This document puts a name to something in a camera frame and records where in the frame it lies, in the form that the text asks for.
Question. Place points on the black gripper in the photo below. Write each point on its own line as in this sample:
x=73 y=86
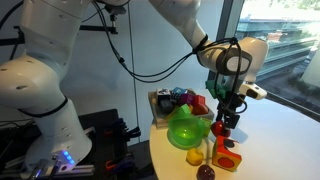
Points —
x=230 y=105

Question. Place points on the red apple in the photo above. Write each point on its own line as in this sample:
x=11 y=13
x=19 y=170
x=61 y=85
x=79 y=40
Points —
x=217 y=128

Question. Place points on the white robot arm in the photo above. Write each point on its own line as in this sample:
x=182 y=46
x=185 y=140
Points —
x=50 y=33

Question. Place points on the green plastic bowl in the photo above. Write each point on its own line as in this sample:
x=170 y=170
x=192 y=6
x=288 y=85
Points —
x=185 y=135

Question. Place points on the orange fruit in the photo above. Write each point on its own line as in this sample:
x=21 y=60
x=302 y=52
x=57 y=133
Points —
x=200 y=110

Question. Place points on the red block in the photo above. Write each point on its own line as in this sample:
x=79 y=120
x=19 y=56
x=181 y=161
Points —
x=199 y=100

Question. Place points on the orange shape sorter cube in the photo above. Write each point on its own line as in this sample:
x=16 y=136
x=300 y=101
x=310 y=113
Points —
x=226 y=156

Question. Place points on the green cube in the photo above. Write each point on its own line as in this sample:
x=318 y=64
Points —
x=183 y=110

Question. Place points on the magenta block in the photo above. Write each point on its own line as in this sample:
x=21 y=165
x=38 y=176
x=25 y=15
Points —
x=186 y=98

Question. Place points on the yellow toy fruit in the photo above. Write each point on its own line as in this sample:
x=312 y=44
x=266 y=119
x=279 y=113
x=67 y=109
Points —
x=194 y=156

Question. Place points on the blue number block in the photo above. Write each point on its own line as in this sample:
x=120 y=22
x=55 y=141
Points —
x=178 y=90

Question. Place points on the dark patterned block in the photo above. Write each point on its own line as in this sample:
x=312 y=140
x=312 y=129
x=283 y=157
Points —
x=174 y=97

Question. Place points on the dark red plum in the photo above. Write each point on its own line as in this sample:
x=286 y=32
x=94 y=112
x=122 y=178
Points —
x=205 y=172

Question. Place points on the gray cube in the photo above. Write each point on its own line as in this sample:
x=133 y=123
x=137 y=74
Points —
x=166 y=106

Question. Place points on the wooden tray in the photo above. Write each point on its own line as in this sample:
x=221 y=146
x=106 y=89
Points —
x=160 y=120

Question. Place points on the white cube black pattern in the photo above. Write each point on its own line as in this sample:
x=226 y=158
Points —
x=163 y=94

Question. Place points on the black orange clamp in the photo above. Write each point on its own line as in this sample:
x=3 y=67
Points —
x=115 y=140

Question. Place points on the black robot cart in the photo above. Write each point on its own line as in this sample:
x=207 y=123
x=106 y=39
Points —
x=96 y=123

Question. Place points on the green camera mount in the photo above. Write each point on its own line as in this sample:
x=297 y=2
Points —
x=216 y=88

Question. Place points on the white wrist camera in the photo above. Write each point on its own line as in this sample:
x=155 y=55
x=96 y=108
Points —
x=254 y=90

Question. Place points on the black camera stand bar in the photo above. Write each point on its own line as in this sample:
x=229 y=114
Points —
x=96 y=29

